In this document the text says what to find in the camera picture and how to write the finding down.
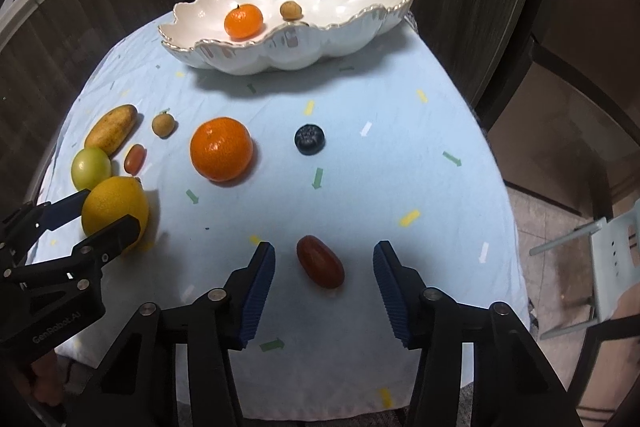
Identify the yellow lemon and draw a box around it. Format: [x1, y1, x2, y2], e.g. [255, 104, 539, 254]
[80, 176, 150, 254]

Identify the green apple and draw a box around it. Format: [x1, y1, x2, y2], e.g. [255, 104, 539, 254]
[70, 146, 112, 191]

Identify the yellow brown mango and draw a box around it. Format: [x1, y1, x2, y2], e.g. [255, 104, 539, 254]
[84, 104, 138, 157]

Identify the small red grape tomato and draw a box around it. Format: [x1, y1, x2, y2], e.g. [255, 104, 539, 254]
[124, 144, 146, 176]

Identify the dark red jujube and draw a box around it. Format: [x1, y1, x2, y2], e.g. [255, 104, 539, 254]
[296, 235, 345, 289]

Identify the brown longan with stem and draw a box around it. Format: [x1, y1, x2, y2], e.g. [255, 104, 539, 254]
[151, 110, 177, 139]

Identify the large orange mandarin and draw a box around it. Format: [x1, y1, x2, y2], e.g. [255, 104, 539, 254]
[190, 117, 254, 183]

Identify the blueberry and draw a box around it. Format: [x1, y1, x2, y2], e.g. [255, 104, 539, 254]
[294, 124, 326, 156]

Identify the left human hand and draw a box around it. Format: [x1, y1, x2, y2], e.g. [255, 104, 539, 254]
[6, 351, 64, 407]

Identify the light blue patterned tablecloth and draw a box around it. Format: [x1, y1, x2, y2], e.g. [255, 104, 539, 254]
[40, 24, 528, 421]

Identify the white plastic chair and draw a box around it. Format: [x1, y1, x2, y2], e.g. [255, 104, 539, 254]
[529, 200, 640, 340]

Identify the small mandarin orange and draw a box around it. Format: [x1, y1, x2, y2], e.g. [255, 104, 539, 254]
[224, 4, 264, 40]

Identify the brown longan in bowl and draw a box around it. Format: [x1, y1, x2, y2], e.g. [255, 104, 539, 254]
[280, 1, 304, 22]

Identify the white scalloped ceramic bowl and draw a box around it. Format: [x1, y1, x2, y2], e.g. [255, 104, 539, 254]
[158, 0, 413, 76]

